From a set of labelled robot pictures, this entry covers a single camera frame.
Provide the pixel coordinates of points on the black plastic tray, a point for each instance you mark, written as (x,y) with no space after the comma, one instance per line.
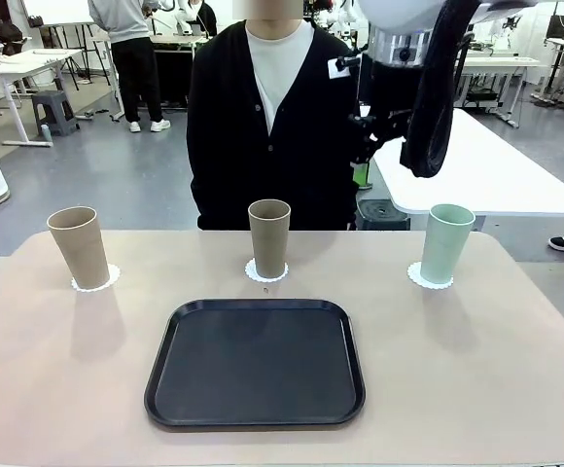
(262,379)

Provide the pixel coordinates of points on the black bag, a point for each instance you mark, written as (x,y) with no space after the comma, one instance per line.
(5,34)

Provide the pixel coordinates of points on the grey plastic stool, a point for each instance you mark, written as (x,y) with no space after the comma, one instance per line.
(51,99)

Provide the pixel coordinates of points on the bystander in grey sweatshirt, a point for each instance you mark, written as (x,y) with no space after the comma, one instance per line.
(126,24)

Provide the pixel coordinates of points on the pale green cup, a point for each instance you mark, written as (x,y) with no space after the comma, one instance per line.
(445,248)

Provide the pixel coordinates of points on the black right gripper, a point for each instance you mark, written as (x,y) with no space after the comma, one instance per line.
(389,92)

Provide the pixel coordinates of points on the person in black cardigan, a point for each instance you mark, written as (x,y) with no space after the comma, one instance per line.
(223,121)

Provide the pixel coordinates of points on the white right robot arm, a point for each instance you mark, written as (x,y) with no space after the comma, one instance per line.
(398,14)

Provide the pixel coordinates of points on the white desk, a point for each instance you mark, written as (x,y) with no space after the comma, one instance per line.
(29,57)

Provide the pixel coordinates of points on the large white table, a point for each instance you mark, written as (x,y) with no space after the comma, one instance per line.
(481,170)

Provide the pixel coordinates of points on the white scalloped coaster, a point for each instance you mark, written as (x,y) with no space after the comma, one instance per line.
(413,275)
(114,277)
(250,272)

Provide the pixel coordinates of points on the long white workbench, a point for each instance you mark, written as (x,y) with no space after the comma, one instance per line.
(505,62)

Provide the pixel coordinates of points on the small grey bottle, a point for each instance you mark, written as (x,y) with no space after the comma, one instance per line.
(46,133)

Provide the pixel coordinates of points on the tall brown cup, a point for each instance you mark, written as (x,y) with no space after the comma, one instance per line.
(268,243)
(80,253)

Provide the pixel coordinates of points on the whiteboard on stand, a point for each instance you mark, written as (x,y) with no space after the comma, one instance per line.
(58,10)

